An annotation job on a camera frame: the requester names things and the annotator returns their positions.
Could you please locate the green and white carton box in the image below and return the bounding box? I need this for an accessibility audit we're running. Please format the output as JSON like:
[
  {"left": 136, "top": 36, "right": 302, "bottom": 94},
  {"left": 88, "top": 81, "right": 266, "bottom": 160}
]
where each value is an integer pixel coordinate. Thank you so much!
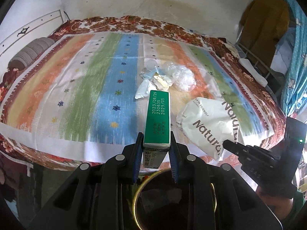
[{"left": 143, "top": 90, "right": 171, "bottom": 169}]

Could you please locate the white Natural paper bag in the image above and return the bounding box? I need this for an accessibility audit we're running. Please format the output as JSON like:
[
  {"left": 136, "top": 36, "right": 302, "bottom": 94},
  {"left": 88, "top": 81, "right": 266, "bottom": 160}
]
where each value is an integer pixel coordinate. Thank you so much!
[{"left": 176, "top": 97, "right": 239, "bottom": 161}]

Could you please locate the white tissue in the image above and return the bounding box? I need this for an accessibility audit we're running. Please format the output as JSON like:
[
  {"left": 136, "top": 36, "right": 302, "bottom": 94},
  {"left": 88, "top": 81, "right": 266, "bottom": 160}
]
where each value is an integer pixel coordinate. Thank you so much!
[{"left": 135, "top": 78, "right": 156, "bottom": 99}]

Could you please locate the yellow wrapper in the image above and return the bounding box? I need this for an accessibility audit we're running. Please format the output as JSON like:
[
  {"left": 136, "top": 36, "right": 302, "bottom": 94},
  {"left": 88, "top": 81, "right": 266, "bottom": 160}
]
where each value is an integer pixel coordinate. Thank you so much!
[{"left": 151, "top": 73, "right": 173, "bottom": 91}]

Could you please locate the clear plastic bag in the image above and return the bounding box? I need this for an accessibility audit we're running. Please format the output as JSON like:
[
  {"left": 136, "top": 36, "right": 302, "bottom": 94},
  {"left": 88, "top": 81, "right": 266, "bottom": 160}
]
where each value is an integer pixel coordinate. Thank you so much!
[{"left": 161, "top": 61, "right": 196, "bottom": 92}]

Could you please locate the brown gold-rimmed trash bin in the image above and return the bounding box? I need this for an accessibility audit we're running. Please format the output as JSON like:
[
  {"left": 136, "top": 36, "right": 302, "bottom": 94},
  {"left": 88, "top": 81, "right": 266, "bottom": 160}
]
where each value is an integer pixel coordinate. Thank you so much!
[{"left": 132, "top": 169, "right": 216, "bottom": 229}]

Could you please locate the green sleeve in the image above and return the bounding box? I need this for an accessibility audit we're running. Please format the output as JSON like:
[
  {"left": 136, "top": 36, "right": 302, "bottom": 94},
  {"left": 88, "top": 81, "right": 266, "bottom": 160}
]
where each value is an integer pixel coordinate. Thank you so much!
[{"left": 281, "top": 190, "right": 306, "bottom": 229}]

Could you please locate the striped colourful bed cover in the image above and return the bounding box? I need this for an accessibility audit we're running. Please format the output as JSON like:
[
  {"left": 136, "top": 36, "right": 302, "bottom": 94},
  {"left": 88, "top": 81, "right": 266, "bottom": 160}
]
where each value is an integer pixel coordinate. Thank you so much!
[{"left": 1, "top": 32, "right": 275, "bottom": 162}]

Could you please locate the blue patterned hanging cloth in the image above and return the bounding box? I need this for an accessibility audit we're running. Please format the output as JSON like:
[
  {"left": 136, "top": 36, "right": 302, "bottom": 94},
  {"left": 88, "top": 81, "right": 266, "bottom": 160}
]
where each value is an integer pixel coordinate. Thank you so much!
[{"left": 281, "top": 0, "right": 306, "bottom": 116}]

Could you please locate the white folded cloth on rack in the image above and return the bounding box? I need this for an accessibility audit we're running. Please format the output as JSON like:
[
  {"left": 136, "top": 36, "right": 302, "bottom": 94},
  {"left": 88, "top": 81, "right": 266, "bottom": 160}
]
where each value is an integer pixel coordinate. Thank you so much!
[{"left": 239, "top": 58, "right": 268, "bottom": 87}]

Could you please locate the red floral blanket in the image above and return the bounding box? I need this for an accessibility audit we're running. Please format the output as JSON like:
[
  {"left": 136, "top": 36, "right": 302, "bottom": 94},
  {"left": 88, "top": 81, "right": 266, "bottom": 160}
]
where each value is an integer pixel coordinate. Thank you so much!
[{"left": 1, "top": 16, "right": 286, "bottom": 170}]

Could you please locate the metal clothes rack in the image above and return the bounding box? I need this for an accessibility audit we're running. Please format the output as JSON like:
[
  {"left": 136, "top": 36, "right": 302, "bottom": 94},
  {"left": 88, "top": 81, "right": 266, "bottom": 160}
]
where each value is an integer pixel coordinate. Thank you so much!
[{"left": 235, "top": 26, "right": 285, "bottom": 97}]

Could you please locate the grey striped bolster pillow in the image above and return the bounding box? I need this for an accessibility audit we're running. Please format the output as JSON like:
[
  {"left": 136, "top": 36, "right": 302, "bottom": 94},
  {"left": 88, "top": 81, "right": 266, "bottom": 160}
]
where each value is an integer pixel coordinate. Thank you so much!
[{"left": 8, "top": 37, "right": 55, "bottom": 70}]

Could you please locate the white headboard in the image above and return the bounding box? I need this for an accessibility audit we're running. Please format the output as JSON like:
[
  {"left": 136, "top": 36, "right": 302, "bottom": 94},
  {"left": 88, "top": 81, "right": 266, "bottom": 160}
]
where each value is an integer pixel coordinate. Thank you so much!
[{"left": 1, "top": 9, "right": 67, "bottom": 62}]

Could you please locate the mustard yellow hanging garment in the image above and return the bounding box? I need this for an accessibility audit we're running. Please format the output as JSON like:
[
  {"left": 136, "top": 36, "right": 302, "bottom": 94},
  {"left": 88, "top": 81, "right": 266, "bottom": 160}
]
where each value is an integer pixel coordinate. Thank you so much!
[{"left": 240, "top": 0, "right": 290, "bottom": 67}]

